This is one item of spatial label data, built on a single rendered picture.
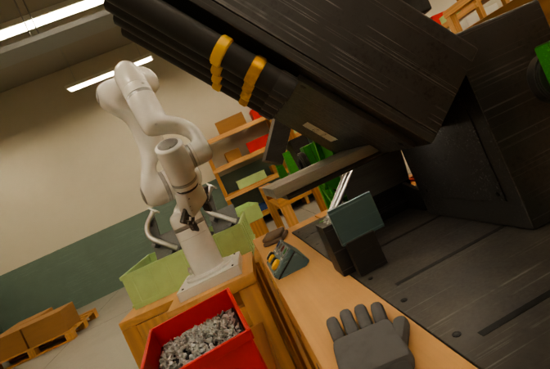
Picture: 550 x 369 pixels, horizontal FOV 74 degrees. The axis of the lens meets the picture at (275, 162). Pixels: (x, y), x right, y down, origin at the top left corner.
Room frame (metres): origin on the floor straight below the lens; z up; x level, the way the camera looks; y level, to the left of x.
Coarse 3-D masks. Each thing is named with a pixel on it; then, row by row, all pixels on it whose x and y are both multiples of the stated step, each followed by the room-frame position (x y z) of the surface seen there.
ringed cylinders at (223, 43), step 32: (128, 0) 0.49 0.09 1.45; (160, 0) 0.50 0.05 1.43; (128, 32) 0.63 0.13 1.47; (160, 32) 0.54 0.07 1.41; (192, 32) 0.49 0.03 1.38; (192, 64) 0.59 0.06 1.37; (224, 64) 0.51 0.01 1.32; (256, 64) 0.50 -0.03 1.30; (256, 96) 0.57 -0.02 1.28; (288, 96) 0.51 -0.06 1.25
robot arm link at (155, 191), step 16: (112, 80) 1.32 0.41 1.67; (96, 96) 1.32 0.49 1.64; (112, 96) 1.30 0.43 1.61; (112, 112) 1.33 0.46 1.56; (128, 112) 1.32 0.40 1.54; (144, 144) 1.34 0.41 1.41; (144, 160) 1.34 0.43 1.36; (144, 176) 1.33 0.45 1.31; (160, 176) 1.35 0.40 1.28; (144, 192) 1.32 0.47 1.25; (160, 192) 1.33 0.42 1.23
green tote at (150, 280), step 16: (240, 224) 1.71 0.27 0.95; (224, 240) 1.71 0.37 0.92; (240, 240) 1.72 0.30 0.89; (176, 256) 1.71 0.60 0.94; (224, 256) 1.71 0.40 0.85; (128, 272) 1.79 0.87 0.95; (144, 272) 1.70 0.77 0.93; (160, 272) 1.71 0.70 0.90; (176, 272) 1.71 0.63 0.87; (128, 288) 1.70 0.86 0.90; (144, 288) 1.70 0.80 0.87; (160, 288) 1.70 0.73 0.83; (176, 288) 1.71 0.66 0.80; (144, 304) 1.70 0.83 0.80
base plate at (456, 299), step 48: (384, 240) 0.84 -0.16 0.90; (432, 240) 0.72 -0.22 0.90; (480, 240) 0.63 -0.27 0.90; (528, 240) 0.56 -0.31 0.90; (384, 288) 0.61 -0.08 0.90; (432, 288) 0.55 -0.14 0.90; (480, 288) 0.49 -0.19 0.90; (528, 288) 0.45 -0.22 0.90; (480, 336) 0.41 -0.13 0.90; (528, 336) 0.38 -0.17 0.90
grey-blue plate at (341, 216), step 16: (368, 192) 0.72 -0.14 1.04; (336, 208) 0.70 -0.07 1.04; (352, 208) 0.71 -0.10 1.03; (368, 208) 0.71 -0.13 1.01; (336, 224) 0.70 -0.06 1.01; (352, 224) 0.71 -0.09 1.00; (368, 224) 0.71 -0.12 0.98; (384, 224) 0.72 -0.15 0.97; (352, 240) 0.71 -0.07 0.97; (368, 240) 0.70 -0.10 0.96; (352, 256) 0.70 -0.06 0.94; (368, 256) 0.70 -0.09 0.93; (384, 256) 0.71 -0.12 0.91; (368, 272) 0.70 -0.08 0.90
